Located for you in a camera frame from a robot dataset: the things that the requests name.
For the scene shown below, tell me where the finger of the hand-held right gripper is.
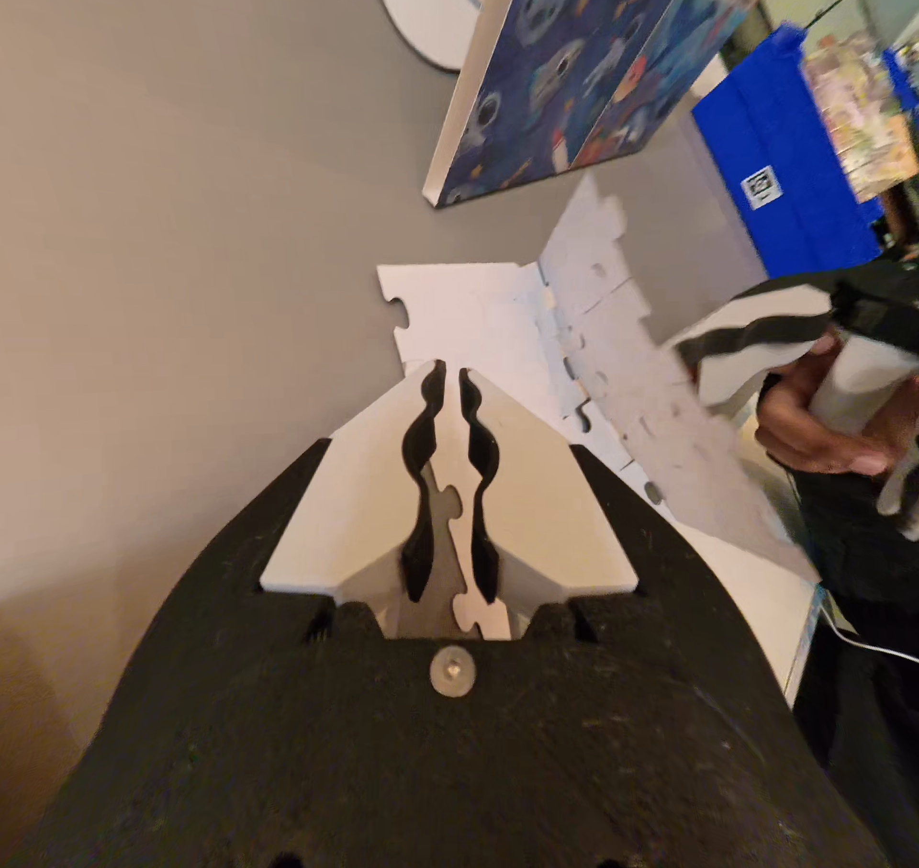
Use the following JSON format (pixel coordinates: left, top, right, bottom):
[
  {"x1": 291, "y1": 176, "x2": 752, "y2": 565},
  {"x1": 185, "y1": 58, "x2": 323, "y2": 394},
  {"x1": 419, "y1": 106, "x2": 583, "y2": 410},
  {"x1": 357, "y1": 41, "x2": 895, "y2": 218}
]
[
  {"x1": 664, "y1": 285, "x2": 835, "y2": 375},
  {"x1": 698, "y1": 340, "x2": 819, "y2": 413}
]

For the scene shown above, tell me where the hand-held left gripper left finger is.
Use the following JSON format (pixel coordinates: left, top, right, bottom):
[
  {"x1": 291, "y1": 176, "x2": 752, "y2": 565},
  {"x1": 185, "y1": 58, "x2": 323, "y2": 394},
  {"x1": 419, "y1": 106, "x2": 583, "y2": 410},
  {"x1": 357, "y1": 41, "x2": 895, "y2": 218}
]
[{"x1": 260, "y1": 360, "x2": 448, "y2": 605}]

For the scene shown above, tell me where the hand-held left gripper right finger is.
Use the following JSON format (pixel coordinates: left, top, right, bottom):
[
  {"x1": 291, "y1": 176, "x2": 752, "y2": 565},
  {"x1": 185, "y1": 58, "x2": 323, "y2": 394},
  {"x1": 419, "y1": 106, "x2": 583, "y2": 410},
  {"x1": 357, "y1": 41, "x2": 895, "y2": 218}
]
[{"x1": 458, "y1": 367, "x2": 639, "y2": 610}]

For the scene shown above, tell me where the person's right hand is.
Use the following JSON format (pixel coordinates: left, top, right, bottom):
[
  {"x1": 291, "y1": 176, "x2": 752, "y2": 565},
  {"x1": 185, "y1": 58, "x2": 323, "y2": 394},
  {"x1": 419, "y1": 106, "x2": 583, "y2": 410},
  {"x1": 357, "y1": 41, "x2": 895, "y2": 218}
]
[{"x1": 754, "y1": 333, "x2": 919, "y2": 479}]

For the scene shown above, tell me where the blue plastic bin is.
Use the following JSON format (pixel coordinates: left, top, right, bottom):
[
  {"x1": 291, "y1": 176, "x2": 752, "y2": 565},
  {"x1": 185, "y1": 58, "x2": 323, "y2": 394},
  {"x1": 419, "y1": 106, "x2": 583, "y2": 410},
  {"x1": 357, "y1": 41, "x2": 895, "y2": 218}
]
[{"x1": 693, "y1": 21, "x2": 919, "y2": 280}]

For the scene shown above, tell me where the person in black jacket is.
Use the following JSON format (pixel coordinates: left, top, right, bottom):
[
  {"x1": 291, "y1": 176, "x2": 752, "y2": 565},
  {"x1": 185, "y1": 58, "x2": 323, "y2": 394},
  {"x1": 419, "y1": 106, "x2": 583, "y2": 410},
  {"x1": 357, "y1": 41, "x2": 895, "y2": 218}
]
[{"x1": 790, "y1": 466, "x2": 919, "y2": 868}]

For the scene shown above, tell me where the illustrated puzzle box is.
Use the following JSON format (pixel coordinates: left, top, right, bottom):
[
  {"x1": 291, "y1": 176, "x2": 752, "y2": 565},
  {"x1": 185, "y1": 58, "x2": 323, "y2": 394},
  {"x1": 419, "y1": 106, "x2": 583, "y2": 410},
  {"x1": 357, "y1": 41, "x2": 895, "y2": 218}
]
[{"x1": 422, "y1": 0, "x2": 798, "y2": 210}]

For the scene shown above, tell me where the white stand base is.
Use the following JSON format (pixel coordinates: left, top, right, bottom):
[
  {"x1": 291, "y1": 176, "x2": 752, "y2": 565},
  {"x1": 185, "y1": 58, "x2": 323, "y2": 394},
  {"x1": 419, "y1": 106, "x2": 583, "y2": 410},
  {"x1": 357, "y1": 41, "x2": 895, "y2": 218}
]
[{"x1": 355, "y1": 0, "x2": 496, "y2": 73}]

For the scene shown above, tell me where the thin white cord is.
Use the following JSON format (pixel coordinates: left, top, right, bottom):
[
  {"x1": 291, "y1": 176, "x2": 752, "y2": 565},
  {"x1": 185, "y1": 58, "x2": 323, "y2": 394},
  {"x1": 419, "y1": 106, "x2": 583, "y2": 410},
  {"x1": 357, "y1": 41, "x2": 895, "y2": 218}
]
[{"x1": 818, "y1": 606, "x2": 919, "y2": 662}]

